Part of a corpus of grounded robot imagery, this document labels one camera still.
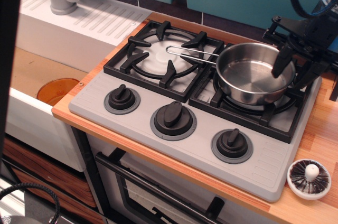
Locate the grey toy stove top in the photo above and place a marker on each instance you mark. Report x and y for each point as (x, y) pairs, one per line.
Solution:
(263, 175)

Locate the black right stove knob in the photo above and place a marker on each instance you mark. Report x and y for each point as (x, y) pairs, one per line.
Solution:
(232, 146)

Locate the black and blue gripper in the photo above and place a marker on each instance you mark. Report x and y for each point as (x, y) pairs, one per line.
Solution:
(311, 38)

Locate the white oven door black handle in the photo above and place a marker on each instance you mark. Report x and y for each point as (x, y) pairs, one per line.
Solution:
(152, 203)

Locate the stainless steel pot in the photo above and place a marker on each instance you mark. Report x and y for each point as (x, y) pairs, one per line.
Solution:
(245, 71)

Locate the black stove knob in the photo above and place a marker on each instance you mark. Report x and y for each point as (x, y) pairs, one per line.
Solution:
(122, 100)
(173, 122)
(232, 146)

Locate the black right burner grate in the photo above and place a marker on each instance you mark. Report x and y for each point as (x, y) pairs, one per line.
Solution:
(279, 120)

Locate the black left burner grate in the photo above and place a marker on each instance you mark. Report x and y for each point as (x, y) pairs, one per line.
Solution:
(164, 59)

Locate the black middle stove knob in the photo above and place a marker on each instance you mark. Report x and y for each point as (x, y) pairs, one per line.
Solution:
(173, 122)

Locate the black left stove knob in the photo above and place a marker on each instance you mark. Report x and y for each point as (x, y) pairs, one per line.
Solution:
(122, 100)

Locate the wooden drawer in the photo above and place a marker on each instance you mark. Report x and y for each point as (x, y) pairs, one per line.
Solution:
(25, 160)
(71, 206)

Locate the black burner grate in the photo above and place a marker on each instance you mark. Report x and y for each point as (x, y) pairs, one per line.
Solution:
(279, 120)
(164, 59)

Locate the wooden drawer front upper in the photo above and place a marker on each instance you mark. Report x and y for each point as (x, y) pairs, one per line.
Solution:
(25, 160)

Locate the white brown toy mushroom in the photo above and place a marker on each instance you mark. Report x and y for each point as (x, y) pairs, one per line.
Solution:
(308, 179)

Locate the wooden drawer front lower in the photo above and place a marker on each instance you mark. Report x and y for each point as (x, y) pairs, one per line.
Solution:
(71, 206)

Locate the white toy sink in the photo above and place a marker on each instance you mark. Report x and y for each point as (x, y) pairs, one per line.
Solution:
(50, 47)

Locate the orange plastic drain disc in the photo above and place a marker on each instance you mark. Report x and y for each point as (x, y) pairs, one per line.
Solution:
(53, 91)

